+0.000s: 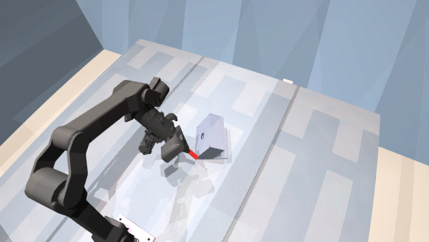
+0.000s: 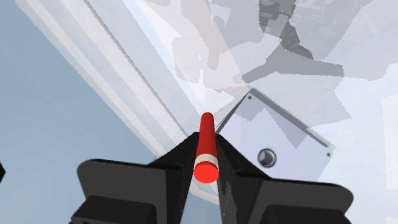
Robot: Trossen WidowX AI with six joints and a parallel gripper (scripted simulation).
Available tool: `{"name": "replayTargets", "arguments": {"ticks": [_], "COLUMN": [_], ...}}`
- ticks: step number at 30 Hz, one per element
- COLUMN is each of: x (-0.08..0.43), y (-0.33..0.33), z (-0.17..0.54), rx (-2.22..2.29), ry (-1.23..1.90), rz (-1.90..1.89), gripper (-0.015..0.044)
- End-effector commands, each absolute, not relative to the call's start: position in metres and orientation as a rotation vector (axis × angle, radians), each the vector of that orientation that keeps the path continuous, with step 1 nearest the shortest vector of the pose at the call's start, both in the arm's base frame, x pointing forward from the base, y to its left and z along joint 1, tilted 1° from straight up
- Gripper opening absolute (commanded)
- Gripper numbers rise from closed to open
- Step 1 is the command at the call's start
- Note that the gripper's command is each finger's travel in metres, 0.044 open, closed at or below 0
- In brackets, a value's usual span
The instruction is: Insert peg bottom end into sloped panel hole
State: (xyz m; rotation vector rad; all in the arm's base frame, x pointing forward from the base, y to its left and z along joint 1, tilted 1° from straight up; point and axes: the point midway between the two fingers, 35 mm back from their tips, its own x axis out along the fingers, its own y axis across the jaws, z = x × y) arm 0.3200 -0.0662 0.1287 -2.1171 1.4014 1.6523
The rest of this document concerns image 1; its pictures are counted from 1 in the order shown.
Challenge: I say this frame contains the red peg with white band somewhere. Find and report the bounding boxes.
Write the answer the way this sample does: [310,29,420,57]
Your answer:
[189,150,198,160]

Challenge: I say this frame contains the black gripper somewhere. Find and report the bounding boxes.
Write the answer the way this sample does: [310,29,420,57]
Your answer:
[145,111,190,163]

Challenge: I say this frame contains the grey sloped panel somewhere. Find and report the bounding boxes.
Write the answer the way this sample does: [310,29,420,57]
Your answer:
[195,113,228,160]

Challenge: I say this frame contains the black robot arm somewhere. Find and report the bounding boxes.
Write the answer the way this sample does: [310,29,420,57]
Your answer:
[24,77,170,242]

